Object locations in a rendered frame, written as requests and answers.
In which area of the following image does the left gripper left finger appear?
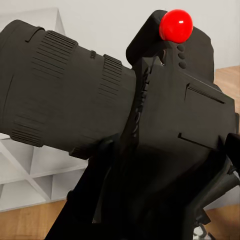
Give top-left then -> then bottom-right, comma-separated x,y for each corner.
44,133 -> 121,240

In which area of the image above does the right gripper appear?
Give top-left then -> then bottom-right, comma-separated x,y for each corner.
194,185 -> 226,228

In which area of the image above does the digital camera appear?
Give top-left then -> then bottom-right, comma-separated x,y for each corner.
0,9 -> 240,240

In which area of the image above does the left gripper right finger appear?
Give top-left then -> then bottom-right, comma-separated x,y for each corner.
224,133 -> 240,175

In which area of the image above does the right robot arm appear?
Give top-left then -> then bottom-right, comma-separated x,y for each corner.
194,164 -> 240,228

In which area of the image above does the camera tripod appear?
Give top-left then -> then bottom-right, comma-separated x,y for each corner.
66,190 -> 216,240

